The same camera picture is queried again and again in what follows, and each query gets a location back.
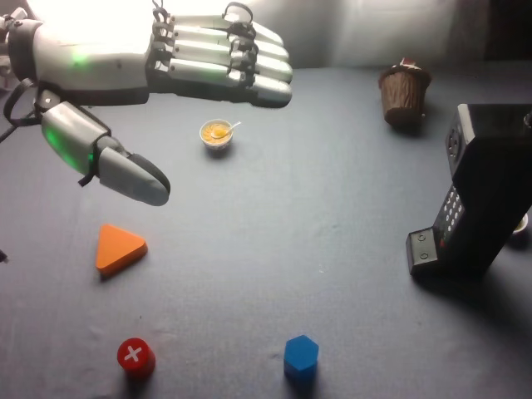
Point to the red cylinder block white cross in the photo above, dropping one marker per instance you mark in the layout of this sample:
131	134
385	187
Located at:
135	355

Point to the orange triangle block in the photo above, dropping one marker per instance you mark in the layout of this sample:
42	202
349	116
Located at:
118	249

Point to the small bowl orange soup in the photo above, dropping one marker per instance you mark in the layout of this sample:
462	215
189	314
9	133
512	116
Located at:
214	145

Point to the small bowl green soup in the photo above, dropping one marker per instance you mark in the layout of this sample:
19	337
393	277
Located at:
521	228

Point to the brown toy cupcake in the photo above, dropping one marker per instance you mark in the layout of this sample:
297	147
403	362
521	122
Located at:
405	95

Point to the black walkie-talkie with antenna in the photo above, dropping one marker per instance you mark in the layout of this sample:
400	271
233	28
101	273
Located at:
478	187

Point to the blue hexagon block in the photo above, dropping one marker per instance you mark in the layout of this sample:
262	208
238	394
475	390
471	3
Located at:
301	355

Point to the grey table cloth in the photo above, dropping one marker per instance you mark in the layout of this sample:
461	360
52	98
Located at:
249	249

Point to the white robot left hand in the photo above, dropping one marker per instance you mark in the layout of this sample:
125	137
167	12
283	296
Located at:
104	70

